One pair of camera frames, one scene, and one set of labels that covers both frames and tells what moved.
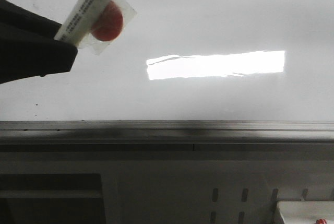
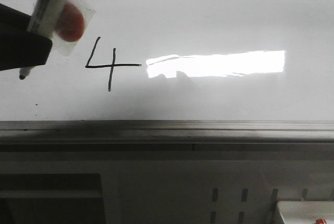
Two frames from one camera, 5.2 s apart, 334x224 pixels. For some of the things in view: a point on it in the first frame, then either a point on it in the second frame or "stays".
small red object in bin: (321, 221) stays
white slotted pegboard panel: (209, 191) stays
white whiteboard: (259, 47) stays
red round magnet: (117, 16) to (74, 18)
